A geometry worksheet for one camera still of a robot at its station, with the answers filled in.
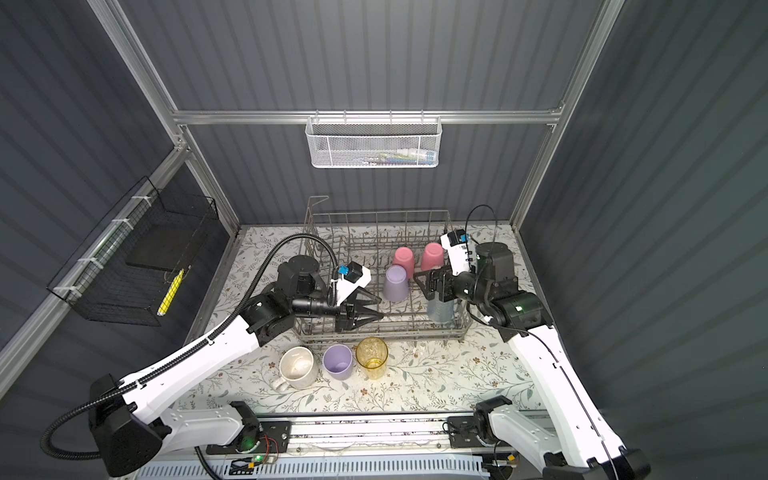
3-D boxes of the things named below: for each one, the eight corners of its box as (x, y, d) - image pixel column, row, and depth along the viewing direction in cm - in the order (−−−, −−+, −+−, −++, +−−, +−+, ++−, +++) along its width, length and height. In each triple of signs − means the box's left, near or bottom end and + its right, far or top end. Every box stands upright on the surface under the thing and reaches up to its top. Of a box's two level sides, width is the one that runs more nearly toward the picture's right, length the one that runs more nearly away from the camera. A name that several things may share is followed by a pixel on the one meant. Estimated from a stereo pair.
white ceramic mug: (282, 394, 82) (272, 384, 75) (290, 358, 89) (281, 346, 81) (316, 394, 82) (308, 384, 75) (321, 358, 88) (315, 346, 81)
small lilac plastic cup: (327, 384, 84) (319, 371, 75) (330, 359, 88) (323, 344, 80) (353, 384, 84) (349, 371, 75) (355, 359, 88) (351, 344, 80)
